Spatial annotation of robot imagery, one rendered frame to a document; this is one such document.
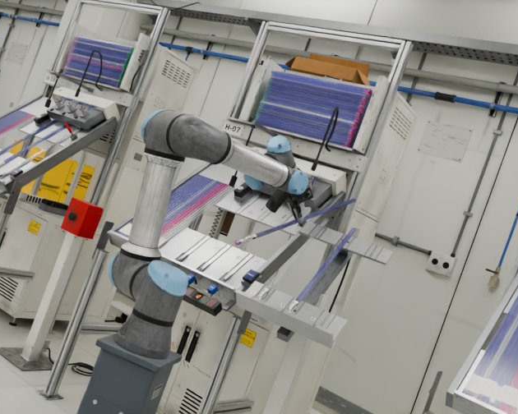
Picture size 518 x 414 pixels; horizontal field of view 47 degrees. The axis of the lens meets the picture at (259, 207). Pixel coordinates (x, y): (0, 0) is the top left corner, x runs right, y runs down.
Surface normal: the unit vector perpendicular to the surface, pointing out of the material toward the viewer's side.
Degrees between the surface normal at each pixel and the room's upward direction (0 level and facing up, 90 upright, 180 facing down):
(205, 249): 44
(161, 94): 90
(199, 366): 90
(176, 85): 90
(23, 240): 90
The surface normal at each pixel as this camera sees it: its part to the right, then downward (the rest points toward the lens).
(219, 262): -0.11, -0.81
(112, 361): -0.19, -0.09
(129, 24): 0.79, 0.28
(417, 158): -0.51, -0.20
